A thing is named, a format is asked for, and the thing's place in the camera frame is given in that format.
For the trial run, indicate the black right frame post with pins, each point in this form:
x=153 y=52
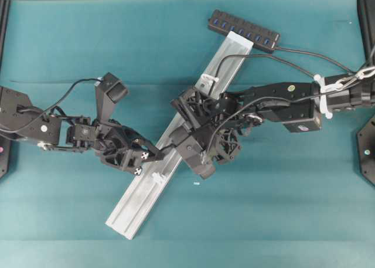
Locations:
x=365 y=11

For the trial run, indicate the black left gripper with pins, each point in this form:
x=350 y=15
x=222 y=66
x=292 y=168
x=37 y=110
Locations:
x=116 y=145

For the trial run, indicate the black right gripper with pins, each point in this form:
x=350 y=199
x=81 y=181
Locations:
x=202 y=115

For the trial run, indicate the black frame post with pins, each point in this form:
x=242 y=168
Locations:
x=365 y=11
x=5 y=5

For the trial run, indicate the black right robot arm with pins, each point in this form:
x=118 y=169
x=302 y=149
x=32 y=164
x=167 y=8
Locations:
x=295 y=104

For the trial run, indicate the black USB hub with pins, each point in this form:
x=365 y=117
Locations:
x=264 y=39

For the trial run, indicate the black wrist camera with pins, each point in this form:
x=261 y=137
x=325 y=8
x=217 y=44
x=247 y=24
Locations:
x=192 y=156
x=109 y=91

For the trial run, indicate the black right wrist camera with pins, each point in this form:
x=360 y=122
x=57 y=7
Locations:
x=192 y=156

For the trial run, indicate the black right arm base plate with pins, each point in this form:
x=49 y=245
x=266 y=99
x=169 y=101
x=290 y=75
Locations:
x=365 y=147

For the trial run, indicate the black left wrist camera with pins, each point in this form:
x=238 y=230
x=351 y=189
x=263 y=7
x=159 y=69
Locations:
x=109 y=91

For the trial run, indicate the black left frame post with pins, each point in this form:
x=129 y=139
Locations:
x=5 y=5

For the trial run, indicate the aluminium profile rail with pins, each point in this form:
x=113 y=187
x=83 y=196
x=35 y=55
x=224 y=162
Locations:
x=145 y=189

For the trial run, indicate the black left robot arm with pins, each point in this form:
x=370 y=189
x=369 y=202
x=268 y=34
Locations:
x=21 y=121

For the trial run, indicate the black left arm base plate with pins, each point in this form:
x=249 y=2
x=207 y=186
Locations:
x=5 y=155

